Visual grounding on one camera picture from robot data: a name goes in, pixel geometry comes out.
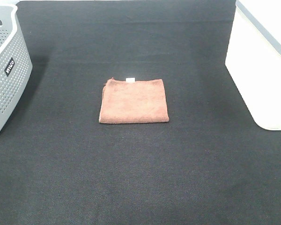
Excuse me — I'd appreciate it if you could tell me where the folded brown towel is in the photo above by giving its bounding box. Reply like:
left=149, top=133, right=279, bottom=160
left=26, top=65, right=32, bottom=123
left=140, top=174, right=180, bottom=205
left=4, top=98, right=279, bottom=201
left=99, top=78, right=170, bottom=124

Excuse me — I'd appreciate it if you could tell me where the grey perforated laundry basket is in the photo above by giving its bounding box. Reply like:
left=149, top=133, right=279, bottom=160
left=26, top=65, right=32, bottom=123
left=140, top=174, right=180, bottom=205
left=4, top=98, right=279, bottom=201
left=0, top=4, right=33, bottom=131

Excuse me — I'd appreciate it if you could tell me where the white plastic bin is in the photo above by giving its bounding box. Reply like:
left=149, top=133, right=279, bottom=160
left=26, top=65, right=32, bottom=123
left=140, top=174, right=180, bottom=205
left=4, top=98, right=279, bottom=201
left=225, top=0, right=281, bottom=130

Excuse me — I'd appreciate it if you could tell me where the black table mat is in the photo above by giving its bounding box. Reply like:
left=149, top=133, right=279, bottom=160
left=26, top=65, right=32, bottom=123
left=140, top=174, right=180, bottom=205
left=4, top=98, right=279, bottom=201
left=0, top=0, right=281, bottom=225

